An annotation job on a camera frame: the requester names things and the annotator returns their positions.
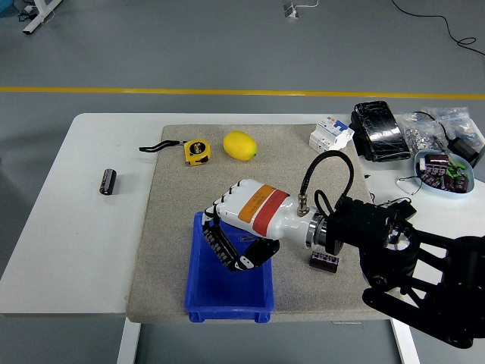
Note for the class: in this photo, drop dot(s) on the small black power adapter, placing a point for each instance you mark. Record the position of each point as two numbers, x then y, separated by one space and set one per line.
407 209

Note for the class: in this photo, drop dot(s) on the grey-brown mat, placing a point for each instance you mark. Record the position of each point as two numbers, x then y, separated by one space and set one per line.
288 170

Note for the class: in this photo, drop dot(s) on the yellow tape measure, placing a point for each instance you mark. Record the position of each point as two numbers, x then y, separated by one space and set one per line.
197 152

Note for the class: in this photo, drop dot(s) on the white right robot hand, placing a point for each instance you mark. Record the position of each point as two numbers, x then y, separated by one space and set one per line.
265 212

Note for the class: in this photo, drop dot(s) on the green plastic parts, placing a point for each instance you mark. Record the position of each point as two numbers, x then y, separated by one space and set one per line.
454 169

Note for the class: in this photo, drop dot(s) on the black wrapped device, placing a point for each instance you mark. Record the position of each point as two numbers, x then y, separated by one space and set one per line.
379 130

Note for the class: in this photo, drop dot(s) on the large black power adapter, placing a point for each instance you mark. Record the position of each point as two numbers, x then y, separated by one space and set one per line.
465 148

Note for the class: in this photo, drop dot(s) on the silver floor socket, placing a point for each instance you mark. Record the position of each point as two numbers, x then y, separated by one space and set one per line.
291 10

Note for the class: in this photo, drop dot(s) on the plastic bag of metal nuts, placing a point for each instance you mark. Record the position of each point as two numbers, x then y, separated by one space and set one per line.
418 132

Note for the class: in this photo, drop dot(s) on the white circuit breaker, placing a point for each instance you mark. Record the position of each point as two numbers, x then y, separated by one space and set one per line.
329 137

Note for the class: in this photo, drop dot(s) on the white desk frame leg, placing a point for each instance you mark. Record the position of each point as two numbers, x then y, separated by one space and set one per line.
38 17

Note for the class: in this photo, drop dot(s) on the black cylindrical battery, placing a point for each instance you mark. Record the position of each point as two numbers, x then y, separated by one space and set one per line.
107 182

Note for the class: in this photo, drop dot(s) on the white table leg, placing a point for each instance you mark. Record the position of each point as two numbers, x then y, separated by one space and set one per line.
403 345
128 341

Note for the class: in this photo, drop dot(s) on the light blue bowl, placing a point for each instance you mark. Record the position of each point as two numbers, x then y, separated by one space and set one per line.
441 192

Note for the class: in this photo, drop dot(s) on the blue plastic box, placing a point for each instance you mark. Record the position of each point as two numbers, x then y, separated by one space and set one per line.
223 288

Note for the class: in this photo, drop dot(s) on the yellow lemon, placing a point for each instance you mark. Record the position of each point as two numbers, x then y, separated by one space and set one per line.
239 145

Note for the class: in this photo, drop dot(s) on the plastic bag of blue parts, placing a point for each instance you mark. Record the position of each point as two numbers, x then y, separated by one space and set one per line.
454 119

